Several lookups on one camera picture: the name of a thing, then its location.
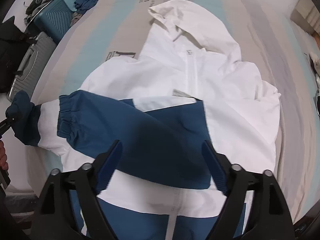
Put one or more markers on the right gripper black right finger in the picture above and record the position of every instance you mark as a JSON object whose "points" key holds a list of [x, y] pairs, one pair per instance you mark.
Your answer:
{"points": [[233, 181]]}

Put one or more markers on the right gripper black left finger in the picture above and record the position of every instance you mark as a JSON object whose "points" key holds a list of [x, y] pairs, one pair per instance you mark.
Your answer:
{"points": [[90, 180]]}

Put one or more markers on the blue and white hooded jacket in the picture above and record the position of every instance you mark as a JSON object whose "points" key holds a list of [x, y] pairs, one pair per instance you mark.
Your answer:
{"points": [[188, 85]]}

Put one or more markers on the person's left hand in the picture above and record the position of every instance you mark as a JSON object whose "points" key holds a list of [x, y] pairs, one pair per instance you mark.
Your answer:
{"points": [[3, 157]]}

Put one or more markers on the black bag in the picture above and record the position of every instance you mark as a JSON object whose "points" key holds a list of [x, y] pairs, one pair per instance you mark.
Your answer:
{"points": [[14, 45]]}

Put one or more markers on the grey hard-shell suitcase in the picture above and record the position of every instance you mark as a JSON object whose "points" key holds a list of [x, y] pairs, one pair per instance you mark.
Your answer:
{"points": [[32, 66]]}

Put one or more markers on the teal hard-shell suitcase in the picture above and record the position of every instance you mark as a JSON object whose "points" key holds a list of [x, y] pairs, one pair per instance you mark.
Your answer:
{"points": [[54, 19]]}

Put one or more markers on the striped pastel bed sheet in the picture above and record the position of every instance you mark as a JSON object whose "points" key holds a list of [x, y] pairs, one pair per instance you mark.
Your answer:
{"points": [[278, 47]]}

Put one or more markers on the white and black garment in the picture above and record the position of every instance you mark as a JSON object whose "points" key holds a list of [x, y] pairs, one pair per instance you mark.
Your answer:
{"points": [[314, 63]]}

